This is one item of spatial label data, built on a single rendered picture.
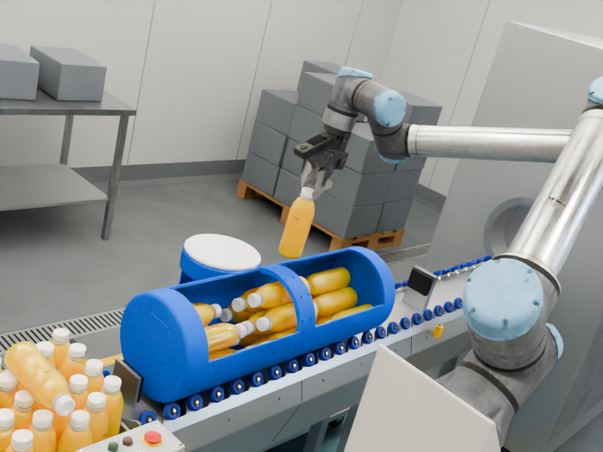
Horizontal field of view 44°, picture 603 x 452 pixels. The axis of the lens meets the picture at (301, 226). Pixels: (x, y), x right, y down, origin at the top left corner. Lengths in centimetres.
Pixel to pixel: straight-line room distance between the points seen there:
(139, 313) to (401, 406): 73
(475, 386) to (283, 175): 449
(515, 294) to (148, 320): 93
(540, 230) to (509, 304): 21
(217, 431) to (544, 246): 102
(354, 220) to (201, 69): 177
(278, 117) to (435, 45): 216
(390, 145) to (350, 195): 343
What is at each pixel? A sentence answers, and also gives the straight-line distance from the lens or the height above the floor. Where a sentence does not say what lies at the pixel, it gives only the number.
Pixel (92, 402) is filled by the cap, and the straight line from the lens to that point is 170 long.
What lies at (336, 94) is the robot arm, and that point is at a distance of 205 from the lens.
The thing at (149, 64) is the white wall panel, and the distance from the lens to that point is 585.
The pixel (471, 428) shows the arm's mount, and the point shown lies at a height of 136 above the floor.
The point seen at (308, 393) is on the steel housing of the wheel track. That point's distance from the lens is 233.
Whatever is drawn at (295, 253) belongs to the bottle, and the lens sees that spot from 217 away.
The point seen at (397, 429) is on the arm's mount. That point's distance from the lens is 160.
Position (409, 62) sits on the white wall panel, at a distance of 765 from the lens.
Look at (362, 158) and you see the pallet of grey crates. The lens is 536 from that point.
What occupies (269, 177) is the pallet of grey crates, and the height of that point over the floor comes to 29.
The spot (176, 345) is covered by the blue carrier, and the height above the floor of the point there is 115.
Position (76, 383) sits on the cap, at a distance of 175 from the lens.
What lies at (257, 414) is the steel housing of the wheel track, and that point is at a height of 86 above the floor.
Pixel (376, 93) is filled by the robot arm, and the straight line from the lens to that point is 197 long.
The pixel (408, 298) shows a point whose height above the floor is 95.
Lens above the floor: 213
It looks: 21 degrees down
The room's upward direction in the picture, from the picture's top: 15 degrees clockwise
